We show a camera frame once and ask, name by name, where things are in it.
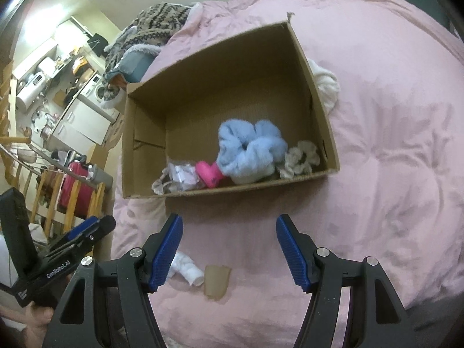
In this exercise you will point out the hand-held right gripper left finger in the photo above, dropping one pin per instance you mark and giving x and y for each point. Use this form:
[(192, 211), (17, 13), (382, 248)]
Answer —
[(166, 253)]

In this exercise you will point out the person's left hand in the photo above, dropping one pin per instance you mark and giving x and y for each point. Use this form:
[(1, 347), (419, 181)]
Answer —
[(38, 321)]

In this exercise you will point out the wooden rail frame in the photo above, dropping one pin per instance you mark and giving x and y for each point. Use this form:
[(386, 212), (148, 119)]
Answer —
[(93, 203)]

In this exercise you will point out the brown sock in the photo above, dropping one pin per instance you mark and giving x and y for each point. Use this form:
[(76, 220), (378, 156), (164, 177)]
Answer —
[(217, 281)]

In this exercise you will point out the red suitcase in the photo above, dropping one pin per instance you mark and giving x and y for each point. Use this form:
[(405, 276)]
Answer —
[(76, 188)]

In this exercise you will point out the blue fluffy scrunchie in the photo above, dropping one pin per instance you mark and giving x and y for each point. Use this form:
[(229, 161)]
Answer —
[(246, 152)]

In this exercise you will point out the black hanging garment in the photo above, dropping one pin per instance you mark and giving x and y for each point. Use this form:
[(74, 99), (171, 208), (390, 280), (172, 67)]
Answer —
[(98, 45)]

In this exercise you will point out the white washing machine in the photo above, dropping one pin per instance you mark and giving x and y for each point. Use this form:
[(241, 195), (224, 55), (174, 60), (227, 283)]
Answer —
[(96, 89)]

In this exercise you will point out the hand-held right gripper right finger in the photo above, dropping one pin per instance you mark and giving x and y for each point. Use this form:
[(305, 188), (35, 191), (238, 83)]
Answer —
[(293, 253)]

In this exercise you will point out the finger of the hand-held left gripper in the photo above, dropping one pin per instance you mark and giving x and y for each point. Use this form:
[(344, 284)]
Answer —
[(107, 224), (81, 229)]

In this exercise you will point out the white cabinet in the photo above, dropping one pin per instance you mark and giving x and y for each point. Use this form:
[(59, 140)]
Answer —
[(79, 123)]

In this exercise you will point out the white kitchen appliance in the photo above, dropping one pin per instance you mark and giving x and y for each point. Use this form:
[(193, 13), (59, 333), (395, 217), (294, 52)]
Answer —
[(29, 92)]

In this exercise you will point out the pink rubber duck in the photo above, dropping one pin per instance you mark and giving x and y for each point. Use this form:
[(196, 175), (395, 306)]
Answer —
[(208, 174)]

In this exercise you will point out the white sock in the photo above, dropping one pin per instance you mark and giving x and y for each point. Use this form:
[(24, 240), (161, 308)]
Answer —
[(188, 270)]

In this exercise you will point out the cream satin scrunchie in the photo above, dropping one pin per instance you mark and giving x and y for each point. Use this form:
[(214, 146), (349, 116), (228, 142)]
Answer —
[(297, 159)]

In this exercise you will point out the patterned knit blanket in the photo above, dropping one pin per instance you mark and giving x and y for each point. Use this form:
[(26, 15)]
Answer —
[(156, 21)]

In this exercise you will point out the white cloth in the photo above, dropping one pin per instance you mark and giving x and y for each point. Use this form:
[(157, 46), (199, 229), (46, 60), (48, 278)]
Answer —
[(328, 83)]

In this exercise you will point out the brown cardboard box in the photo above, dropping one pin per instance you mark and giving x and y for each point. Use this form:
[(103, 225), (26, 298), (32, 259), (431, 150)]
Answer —
[(203, 116)]

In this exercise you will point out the grey bin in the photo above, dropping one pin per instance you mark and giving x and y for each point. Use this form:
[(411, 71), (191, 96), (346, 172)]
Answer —
[(103, 177)]

